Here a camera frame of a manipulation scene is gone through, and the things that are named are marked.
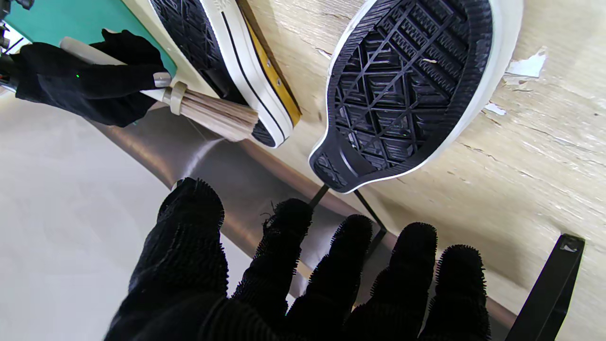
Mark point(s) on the small wooden bench black legs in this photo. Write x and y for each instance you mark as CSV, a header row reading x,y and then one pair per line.
x,y
549,293

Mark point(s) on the green plastic basin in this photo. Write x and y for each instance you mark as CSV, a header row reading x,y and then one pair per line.
x,y
57,19

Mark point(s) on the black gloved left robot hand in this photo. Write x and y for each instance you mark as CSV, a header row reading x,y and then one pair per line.
x,y
189,274

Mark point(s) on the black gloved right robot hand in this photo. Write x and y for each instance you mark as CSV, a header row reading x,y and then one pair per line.
x,y
90,80

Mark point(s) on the white paper scrap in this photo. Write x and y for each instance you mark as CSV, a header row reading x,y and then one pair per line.
x,y
528,66

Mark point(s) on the yellow canvas sneaker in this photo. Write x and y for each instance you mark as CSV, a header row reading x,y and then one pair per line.
x,y
222,47
407,85

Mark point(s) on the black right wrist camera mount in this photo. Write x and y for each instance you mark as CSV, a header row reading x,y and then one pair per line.
x,y
7,47

